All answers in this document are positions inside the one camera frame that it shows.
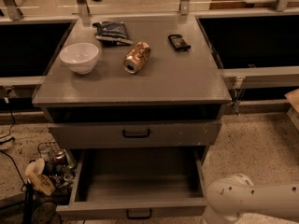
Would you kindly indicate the gold soda can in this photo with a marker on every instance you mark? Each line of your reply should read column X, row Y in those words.
column 137, row 57

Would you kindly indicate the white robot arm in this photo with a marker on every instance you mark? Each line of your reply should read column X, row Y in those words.
column 229, row 198

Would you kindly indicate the black snack packet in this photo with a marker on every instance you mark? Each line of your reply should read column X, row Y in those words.
column 178, row 43

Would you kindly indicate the yellow bottle on floor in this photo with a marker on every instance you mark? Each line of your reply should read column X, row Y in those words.
column 34, row 173

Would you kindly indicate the grey top drawer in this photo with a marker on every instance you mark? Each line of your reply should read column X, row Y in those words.
column 135, row 134

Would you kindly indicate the grey drawer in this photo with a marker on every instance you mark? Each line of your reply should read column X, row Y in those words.
column 137, row 183
column 135, row 134

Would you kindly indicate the grey drawer cabinet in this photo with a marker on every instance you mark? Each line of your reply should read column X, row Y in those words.
column 171, row 86

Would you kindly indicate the wooden box at right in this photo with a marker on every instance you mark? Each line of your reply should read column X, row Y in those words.
column 293, row 113

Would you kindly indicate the wire basket with clutter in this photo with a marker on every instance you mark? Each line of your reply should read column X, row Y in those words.
column 59, row 166

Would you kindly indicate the white bowl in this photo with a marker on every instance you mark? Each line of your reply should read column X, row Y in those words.
column 80, row 58

